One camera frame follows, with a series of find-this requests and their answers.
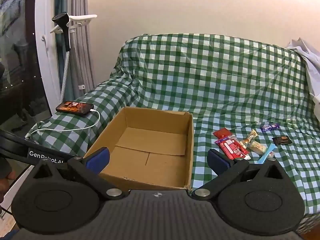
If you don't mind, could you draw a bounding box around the dark glass door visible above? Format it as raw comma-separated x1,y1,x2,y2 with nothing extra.
0,0,52,133

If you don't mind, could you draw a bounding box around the person's left hand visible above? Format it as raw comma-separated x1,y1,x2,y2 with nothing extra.
0,156,16,203

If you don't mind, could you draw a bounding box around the green checkered cloth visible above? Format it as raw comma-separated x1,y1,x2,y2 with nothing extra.
25,33,320,233

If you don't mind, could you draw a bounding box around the black smartphone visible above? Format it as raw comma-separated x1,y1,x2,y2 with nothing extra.
55,101,95,116

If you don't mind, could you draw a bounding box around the black snack packet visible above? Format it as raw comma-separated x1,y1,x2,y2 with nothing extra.
272,135,292,145

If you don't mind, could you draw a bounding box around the white door frame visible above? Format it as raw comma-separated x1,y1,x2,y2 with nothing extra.
35,0,63,113

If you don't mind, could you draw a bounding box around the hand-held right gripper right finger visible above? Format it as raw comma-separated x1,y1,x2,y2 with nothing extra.
191,149,288,201

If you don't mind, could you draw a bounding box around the red square packet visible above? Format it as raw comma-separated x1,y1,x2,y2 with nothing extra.
213,128,232,139

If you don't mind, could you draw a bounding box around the red packet with white label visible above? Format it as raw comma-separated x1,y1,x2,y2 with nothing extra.
215,134,238,160

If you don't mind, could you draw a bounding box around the grey curtain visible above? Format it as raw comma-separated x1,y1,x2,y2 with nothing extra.
64,0,97,100

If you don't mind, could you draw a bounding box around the white plastic hanger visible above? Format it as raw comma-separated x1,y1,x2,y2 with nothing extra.
49,14,97,34

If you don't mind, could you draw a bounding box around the red thin stick packet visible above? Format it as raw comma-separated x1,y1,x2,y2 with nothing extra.
229,140,251,161

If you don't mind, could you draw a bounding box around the purple snack packet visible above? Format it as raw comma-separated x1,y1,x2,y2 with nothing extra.
260,122,280,133

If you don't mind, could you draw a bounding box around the light blue stick packet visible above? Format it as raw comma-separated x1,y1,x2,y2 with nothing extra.
257,144,276,164

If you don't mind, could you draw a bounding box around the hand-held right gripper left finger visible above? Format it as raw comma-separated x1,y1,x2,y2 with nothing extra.
32,147,129,201

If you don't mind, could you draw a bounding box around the white charging cable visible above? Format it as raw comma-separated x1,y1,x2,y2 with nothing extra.
24,109,101,138

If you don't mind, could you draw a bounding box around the gold white candy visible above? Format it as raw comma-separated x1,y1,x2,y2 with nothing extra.
240,129,258,150

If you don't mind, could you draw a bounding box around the cardboard box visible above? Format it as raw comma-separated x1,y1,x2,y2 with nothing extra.
85,106,194,190

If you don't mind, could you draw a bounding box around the white cloth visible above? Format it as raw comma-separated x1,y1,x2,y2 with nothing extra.
286,37,320,103

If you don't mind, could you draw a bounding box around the white yellow snack packet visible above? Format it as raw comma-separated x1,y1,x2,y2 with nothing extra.
247,141,267,154

